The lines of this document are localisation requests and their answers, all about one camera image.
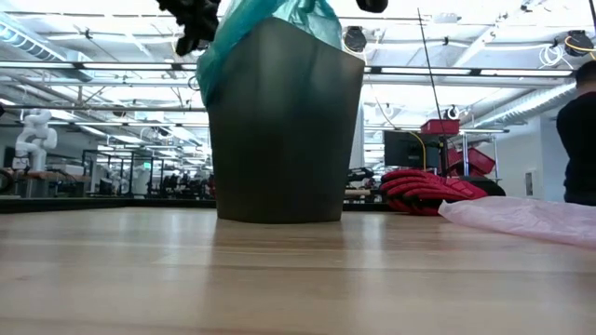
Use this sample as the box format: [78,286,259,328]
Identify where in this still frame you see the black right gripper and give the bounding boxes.
[356,0,389,14]

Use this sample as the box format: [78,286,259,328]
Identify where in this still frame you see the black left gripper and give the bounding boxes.
[156,0,223,57]

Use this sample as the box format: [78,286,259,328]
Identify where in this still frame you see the teal plastic trash bag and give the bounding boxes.
[195,0,345,108]

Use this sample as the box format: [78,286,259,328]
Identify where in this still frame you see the grey plastic trash bin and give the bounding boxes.
[207,17,366,224]

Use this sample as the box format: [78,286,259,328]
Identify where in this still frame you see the pink trash bag blue drawstring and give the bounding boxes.
[437,194,596,250]

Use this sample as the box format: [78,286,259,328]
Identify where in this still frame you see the long ceiling light bar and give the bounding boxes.
[364,66,574,78]
[0,60,199,72]

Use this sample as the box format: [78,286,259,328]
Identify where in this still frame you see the thin black pole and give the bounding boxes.
[416,7,449,176]

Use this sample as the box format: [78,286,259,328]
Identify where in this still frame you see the red storage bin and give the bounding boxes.
[420,118,461,136]

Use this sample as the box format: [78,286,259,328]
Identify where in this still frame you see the black monitor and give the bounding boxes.
[383,129,441,169]

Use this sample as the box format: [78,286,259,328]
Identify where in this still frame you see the metal rack with red bins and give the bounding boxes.
[444,128,509,182]

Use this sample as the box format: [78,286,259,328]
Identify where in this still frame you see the red black padded gloves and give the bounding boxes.
[379,168,507,217]

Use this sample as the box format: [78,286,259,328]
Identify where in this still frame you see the wooden workbench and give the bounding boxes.
[0,167,92,199]

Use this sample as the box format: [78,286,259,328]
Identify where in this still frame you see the person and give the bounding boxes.
[556,60,596,207]

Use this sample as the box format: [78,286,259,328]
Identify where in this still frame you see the black ceiling cable reel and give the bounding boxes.
[562,30,595,58]
[343,26,368,54]

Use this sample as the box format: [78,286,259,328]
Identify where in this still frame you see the white ribbed duct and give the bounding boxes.
[469,83,578,129]

